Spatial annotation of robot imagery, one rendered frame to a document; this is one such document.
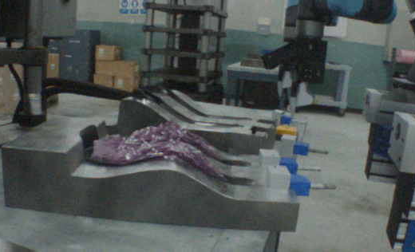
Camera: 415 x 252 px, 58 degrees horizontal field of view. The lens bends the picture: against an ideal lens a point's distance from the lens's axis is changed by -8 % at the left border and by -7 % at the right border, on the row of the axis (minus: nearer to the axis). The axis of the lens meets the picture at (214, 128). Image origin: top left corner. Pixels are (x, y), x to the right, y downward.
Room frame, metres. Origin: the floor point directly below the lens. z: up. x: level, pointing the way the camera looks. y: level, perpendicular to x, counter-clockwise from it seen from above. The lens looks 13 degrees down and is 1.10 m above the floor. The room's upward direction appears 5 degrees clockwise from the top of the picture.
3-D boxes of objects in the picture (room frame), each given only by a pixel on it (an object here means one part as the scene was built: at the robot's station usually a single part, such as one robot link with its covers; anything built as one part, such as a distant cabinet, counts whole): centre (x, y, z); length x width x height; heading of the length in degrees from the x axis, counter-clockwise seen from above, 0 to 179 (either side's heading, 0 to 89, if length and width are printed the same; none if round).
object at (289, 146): (1.05, -0.25, 0.83); 0.13 x 0.05 x 0.05; 73
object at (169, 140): (0.73, 0.10, 0.90); 0.26 x 0.18 x 0.08; 92
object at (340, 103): (6.77, -1.66, 0.47); 1.10 x 0.52 x 0.94; 88
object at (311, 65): (1.06, -0.23, 1.07); 0.09 x 0.08 x 0.12; 73
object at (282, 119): (1.46, -0.28, 0.83); 0.13 x 0.05 x 0.05; 64
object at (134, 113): (1.09, 0.09, 0.87); 0.50 x 0.26 x 0.14; 75
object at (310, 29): (1.06, -0.23, 1.15); 0.08 x 0.08 x 0.05
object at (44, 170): (0.72, 0.10, 0.86); 0.50 x 0.26 x 0.11; 92
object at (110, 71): (7.55, 1.95, 0.42); 0.86 x 0.33 x 0.83; 80
